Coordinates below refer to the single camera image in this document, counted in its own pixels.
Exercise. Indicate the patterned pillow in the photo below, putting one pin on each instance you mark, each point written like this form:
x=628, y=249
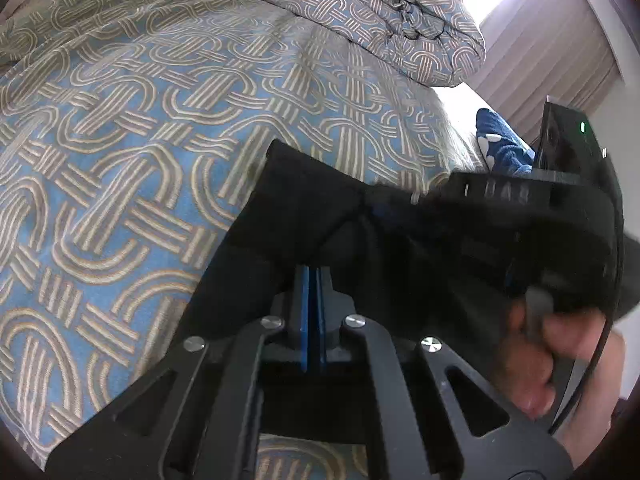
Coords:
x=75, y=10

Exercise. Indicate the black pants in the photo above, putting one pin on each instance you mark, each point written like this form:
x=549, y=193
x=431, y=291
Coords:
x=280, y=200

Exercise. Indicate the person's right hand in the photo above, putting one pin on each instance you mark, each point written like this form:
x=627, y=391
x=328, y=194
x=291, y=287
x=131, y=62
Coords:
x=540, y=355

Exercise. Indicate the blue white-spotted cloth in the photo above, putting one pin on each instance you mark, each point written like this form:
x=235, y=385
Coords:
x=495, y=132

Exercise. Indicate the blue patterned bedspread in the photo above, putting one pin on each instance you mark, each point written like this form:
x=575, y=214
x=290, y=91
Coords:
x=125, y=160

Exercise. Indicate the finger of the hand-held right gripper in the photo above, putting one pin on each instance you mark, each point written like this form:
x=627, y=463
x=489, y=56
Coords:
x=400, y=205

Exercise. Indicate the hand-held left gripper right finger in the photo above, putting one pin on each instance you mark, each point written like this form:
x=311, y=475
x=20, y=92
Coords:
x=320, y=320

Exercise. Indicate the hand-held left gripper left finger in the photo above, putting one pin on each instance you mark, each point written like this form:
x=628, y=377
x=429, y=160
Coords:
x=303, y=320

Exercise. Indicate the folded patterned duvet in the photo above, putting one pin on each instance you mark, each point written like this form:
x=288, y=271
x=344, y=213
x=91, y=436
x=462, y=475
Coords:
x=350, y=10

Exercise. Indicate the beige curtain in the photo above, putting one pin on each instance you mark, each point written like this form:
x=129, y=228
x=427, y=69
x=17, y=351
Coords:
x=550, y=60

